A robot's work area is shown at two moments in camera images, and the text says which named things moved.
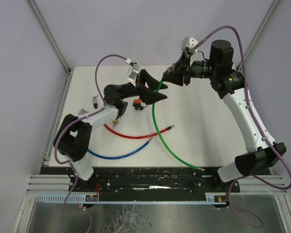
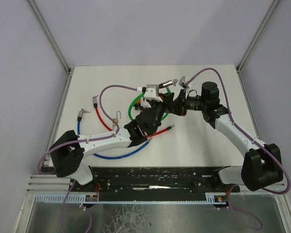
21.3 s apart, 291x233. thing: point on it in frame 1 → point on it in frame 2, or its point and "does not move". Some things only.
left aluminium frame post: x=65 y=85 does not move
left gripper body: x=138 y=82 → x=161 y=108
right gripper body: x=187 y=73 → x=182 y=99
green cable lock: x=163 y=154 → x=165 y=84
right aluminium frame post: x=275 y=4 does not move
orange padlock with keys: x=137 y=104 does not move
